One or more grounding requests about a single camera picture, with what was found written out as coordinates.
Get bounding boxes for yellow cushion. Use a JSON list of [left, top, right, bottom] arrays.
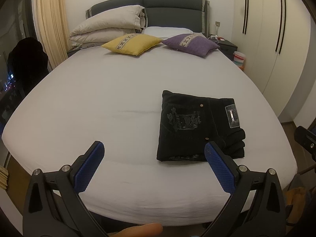
[[102, 33, 162, 56]]

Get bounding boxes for white bed mattress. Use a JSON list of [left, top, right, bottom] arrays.
[[2, 45, 297, 226]]

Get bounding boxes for purple cushion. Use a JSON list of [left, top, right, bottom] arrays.
[[162, 34, 220, 57]]

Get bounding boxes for striped colourful bin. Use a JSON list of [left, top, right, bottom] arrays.
[[233, 51, 246, 71]]

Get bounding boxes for dark nightstand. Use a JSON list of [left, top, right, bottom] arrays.
[[208, 36, 238, 60]]

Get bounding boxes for white pillow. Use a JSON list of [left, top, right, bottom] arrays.
[[142, 26, 193, 40]]

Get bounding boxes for folded beige duvet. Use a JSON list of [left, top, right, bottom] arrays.
[[69, 5, 146, 49]]

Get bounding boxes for white wardrobe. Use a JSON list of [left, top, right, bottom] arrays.
[[231, 0, 311, 116]]

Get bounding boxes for person's left hand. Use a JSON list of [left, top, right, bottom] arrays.
[[112, 223, 163, 237]]

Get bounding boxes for dark grey headboard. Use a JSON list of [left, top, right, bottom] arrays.
[[86, 0, 210, 37]]

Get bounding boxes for cream curtain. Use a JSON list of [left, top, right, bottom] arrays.
[[37, 0, 70, 69]]

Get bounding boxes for black denim pants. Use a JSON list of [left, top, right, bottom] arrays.
[[156, 90, 246, 162]]

